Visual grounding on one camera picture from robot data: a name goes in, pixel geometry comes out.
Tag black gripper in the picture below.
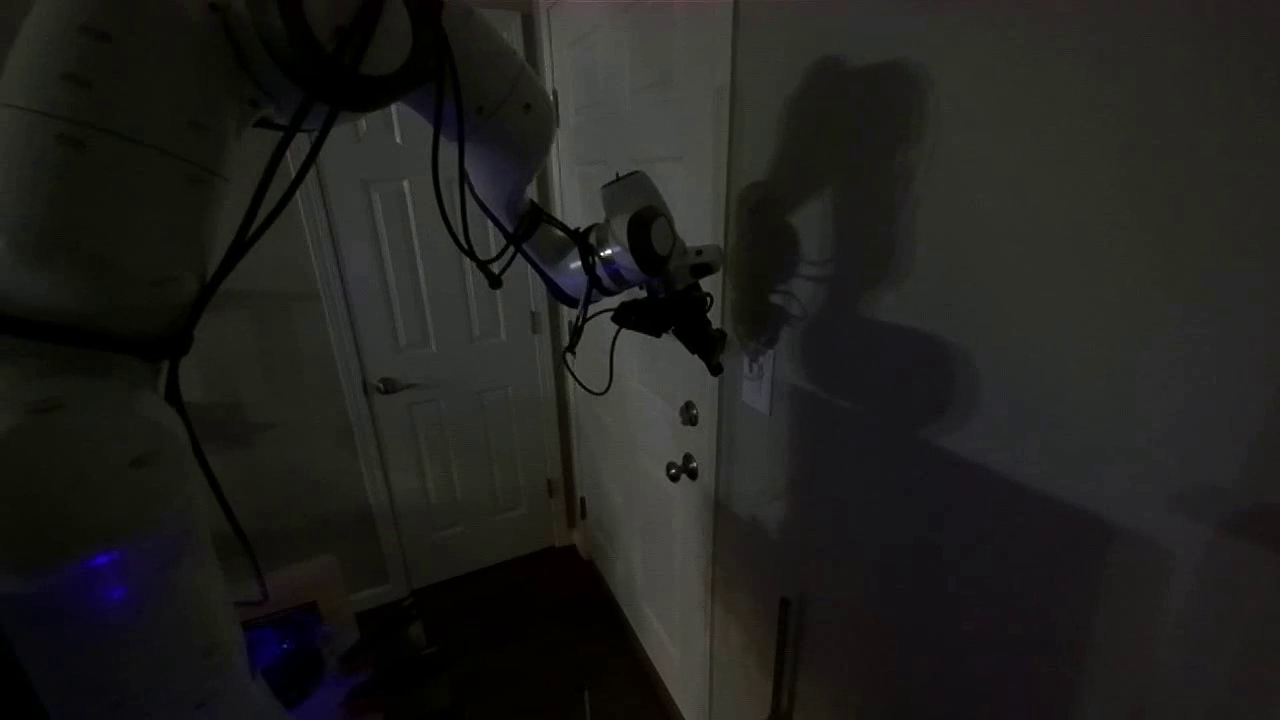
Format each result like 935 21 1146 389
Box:
613 239 733 381

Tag white panel door with knob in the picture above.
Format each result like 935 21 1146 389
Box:
543 0 739 720

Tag white panel door with lever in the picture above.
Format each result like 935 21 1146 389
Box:
313 96 571 593

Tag thin black cable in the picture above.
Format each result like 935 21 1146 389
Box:
425 50 628 399

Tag thick black cable bundle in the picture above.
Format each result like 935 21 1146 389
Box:
251 0 456 124

